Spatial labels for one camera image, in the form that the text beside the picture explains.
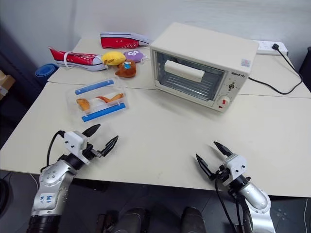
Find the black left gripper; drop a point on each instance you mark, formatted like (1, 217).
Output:
(91, 151)

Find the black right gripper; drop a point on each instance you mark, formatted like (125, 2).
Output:
(223, 175)

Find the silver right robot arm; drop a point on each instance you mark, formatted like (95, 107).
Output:
(255, 196)

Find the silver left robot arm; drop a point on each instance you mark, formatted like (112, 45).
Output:
(51, 179)

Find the clear plastic food container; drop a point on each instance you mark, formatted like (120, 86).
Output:
(97, 108)

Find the faded printed label sticker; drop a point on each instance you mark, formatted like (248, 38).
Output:
(245, 62)

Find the cream toaster oven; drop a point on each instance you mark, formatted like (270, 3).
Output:
(206, 41)

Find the blue container latch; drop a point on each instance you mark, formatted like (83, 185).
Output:
(104, 112)
(94, 86)

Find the fried chicken piece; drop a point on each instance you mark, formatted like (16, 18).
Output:
(83, 104)

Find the orange chicken wing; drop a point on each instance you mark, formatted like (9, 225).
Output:
(114, 97)

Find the dark rounded shape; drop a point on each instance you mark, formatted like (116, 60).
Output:
(193, 221)
(132, 221)

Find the brown plush toy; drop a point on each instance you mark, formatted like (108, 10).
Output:
(127, 70)

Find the yellow plush toy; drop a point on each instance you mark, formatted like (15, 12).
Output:
(113, 58)

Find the red sneaker pencil case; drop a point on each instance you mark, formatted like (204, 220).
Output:
(116, 41)
(77, 59)

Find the purple plush toy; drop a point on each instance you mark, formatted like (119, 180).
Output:
(134, 55)

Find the cardboard box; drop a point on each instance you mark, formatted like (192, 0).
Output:
(6, 85)

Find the white power strip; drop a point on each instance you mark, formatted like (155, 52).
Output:
(264, 46)

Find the black power plug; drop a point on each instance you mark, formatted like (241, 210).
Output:
(277, 46)

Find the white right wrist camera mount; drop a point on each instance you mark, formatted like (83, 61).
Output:
(236, 165)

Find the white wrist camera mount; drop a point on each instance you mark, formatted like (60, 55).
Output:
(236, 165)
(73, 142)

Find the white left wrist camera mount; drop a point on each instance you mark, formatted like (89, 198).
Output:
(73, 142)

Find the round black-rimmed knob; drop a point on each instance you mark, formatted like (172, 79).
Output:
(232, 86)

